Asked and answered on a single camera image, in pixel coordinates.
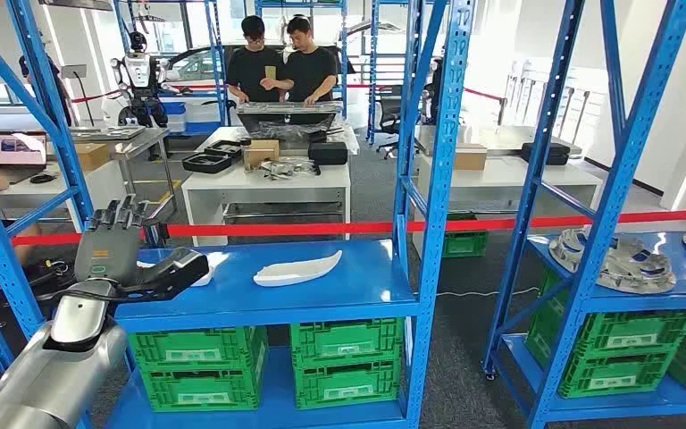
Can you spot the blue steel shelf rack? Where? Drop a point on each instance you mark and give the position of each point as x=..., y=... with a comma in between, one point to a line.
x=624, y=177
x=343, y=71
x=319, y=299
x=11, y=296
x=372, y=89
x=219, y=65

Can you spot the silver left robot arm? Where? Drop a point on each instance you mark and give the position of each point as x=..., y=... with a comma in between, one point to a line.
x=53, y=379

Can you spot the cardboard box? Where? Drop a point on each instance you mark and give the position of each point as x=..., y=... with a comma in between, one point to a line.
x=91, y=157
x=260, y=153
x=470, y=158

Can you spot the blue lidded storage box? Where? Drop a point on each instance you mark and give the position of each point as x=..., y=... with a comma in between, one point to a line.
x=174, y=115

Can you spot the black zip case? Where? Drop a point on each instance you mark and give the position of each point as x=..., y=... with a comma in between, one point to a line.
x=328, y=154
x=544, y=154

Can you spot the humanoid robot white torso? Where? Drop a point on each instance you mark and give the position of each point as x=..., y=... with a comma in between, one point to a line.
x=139, y=74

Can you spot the black foam case tray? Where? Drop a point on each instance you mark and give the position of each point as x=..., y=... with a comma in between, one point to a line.
x=207, y=163
x=224, y=148

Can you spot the long grey metal panel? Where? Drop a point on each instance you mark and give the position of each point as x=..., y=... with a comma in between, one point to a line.
x=290, y=108

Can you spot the flat grey metal panel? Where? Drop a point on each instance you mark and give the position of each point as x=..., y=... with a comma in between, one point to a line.
x=106, y=133

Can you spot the white locker row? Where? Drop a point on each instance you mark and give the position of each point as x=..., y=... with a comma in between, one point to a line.
x=556, y=100

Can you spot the black stanchion post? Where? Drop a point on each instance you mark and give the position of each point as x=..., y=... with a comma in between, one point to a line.
x=155, y=234

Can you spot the white car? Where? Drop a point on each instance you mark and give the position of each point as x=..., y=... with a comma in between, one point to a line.
x=192, y=68

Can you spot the open laptop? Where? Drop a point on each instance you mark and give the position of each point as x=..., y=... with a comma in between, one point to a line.
x=17, y=148

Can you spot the white moulded plastic part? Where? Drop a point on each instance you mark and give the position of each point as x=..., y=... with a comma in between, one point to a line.
x=295, y=273
x=201, y=278

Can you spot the white table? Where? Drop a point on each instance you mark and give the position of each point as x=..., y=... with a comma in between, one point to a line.
x=260, y=188
x=497, y=183

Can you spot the sign stand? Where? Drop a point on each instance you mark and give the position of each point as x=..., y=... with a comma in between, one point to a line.
x=74, y=71

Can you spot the thin red barrier belt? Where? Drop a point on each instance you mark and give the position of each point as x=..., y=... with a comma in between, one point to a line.
x=94, y=96

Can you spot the clear plastic wrap pile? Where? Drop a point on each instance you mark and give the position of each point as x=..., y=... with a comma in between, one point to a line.
x=343, y=139

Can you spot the steel workbench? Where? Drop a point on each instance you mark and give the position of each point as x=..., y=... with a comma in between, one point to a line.
x=497, y=136
x=142, y=142

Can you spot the black office chair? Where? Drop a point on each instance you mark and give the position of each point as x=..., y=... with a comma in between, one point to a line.
x=389, y=112

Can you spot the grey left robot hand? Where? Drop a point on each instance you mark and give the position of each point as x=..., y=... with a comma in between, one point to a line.
x=109, y=254

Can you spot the white desk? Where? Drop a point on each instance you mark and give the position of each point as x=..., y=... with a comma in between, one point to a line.
x=100, y=183

